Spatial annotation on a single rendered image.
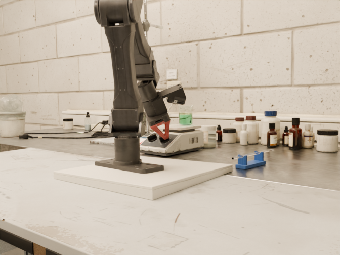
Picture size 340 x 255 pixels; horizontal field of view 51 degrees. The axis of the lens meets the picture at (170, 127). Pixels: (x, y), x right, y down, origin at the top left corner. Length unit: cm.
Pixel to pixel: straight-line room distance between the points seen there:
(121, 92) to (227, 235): 47
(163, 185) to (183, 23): 121
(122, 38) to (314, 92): 88
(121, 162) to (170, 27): 110
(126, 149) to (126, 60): 21
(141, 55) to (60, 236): 60
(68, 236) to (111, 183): 24
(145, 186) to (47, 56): 202
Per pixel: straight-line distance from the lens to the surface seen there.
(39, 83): 271
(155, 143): 118
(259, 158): 103
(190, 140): 122
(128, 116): 87
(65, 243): 52
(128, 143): 86
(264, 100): 156
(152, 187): 67
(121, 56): 85
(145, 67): 103
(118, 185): 73
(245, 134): 140
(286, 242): 52
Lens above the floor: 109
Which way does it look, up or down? 5 degrees down
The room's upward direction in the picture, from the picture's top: 1 degrees counter-clockwise
